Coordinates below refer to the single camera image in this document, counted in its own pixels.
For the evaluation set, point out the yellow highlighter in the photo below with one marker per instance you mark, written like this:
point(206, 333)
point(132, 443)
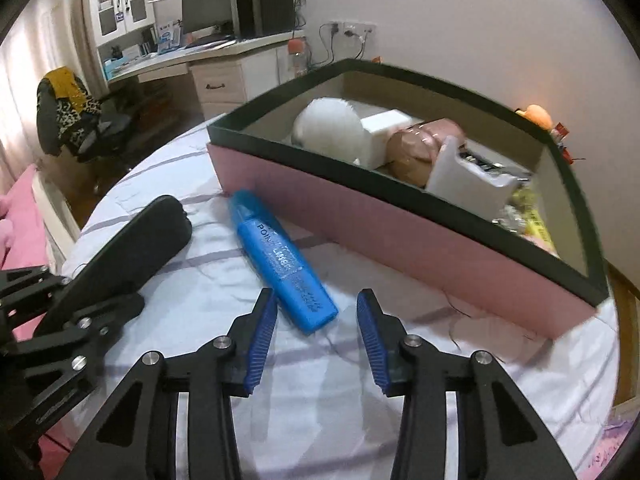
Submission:
point(540, 227)

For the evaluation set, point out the black keyboard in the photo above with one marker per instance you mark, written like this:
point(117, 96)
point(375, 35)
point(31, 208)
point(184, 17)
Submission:
point(210, 41)

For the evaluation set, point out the white round figure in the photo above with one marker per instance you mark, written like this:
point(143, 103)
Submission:
point(325, 130)

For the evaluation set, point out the black computer tower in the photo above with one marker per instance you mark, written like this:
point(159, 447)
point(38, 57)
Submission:
point(265, 5)

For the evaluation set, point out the clear glittery ornament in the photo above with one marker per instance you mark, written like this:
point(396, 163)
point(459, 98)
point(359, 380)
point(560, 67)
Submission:
point(510, 216)

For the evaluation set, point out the white ceramic holder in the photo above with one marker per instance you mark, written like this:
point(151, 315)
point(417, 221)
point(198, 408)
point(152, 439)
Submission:
point(460, 180)

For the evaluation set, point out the pink printed blanket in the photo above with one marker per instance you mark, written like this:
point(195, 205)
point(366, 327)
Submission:
point(605, 446)

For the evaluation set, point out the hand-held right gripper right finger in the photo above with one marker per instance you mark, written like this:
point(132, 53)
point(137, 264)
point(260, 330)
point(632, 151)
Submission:
point(372, 345)

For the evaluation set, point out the white wall socket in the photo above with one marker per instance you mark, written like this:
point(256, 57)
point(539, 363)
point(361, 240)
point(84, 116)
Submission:
point(350, 28)

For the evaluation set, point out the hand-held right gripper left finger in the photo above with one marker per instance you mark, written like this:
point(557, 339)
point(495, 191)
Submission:
point(260, 345)

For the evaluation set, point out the pink box with dark rim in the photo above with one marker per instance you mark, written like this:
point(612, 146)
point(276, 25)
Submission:
point(400, 240)

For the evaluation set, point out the rose gold canister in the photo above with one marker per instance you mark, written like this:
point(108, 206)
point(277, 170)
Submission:
point(415, 156)

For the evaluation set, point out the white desk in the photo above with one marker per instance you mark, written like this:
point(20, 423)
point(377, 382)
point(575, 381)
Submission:
point(220, 85)

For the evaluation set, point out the orange octopus plush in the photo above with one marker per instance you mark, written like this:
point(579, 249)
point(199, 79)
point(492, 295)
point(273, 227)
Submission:
point(537, 114)

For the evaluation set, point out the white charger cube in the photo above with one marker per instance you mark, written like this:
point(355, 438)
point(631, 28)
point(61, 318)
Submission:
point(382, 130)

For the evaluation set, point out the pink bed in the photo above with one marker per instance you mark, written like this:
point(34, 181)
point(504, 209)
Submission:
point(20, 220)

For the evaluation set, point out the blue highlighter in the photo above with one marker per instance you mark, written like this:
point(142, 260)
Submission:
point(285, 270)

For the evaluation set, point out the blue white carton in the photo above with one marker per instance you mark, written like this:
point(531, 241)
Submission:
point(168, 37)

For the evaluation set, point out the clear bottle with red cap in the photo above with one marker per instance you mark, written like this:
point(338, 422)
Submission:
point(296, 60)

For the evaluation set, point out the cream curtain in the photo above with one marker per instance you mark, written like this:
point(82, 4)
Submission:
point(30, 75)

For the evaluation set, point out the black desk chair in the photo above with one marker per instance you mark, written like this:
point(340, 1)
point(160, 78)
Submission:
point(107, 132)

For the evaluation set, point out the mustard yellow garment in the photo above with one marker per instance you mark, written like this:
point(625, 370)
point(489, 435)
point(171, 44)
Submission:
point(62, 80)

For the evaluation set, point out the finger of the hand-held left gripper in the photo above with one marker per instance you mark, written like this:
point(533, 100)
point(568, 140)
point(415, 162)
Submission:
point(35, 280)
point(90, 322)

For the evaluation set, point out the leopard print garment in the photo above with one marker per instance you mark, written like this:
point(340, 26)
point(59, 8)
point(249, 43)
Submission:
point(75, 112)

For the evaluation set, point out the black computer monitor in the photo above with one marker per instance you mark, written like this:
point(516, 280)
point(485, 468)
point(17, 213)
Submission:
point(205, 5)

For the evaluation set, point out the black remote control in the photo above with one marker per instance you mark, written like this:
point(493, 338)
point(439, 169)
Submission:
point(145, 240)

